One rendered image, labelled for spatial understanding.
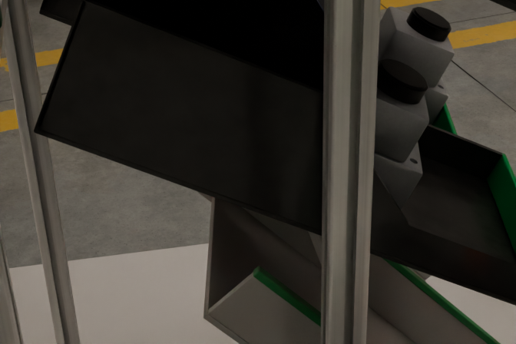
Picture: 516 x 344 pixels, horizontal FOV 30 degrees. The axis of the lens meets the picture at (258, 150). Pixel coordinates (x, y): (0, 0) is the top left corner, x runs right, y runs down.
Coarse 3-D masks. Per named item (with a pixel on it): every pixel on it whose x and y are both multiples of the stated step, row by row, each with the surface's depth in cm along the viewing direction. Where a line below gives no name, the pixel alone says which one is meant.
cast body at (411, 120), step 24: (384, 72) 51; (408, 72) 52; (384, 96) 50; (408, 96) 51; (384, 120) 50; (408, 120) 50; (384, 144) 51; (408, 144) 51; (384, 168) 52; (408, 168) 52; (408, 192) 53
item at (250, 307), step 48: (240, 240) 60; (288, 240) 65; (240, 288) 51; (288, 288) 52; (384, 288) 67; (432, 288) 68; (240, 336) 53; (288, 336) 53; (384, 336) 67; (432, 336) 69; (480, 336) 69
